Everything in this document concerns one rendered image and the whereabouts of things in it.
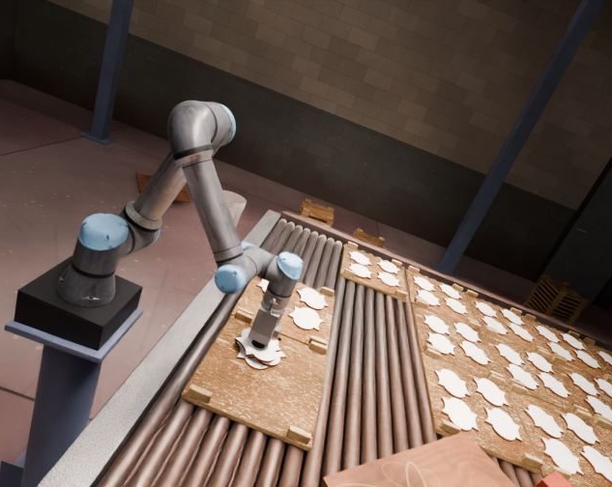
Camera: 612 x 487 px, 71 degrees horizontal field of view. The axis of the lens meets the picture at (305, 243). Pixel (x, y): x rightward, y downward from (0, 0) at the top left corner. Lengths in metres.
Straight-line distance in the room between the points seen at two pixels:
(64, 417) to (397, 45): 5.85
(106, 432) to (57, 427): 0.57
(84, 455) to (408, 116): 6.01
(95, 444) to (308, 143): 5.81
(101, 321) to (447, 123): 5.87
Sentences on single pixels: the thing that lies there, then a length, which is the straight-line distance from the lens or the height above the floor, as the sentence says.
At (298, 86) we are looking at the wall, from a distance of 6.50.
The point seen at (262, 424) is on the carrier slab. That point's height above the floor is 0.94.
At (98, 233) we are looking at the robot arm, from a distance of 1.25.
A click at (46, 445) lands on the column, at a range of 1.73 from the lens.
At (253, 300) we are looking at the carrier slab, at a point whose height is 0.94.
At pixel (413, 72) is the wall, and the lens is 6.52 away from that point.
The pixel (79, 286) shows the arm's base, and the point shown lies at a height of 1.02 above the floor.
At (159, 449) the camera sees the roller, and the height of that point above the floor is 0.92.
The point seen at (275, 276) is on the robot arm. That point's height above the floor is 1.22.
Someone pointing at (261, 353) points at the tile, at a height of 0.97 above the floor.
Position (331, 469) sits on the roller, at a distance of 1.19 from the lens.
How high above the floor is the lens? 1.76
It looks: 21 degrees down
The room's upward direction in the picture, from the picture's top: 22 degrees clockwise
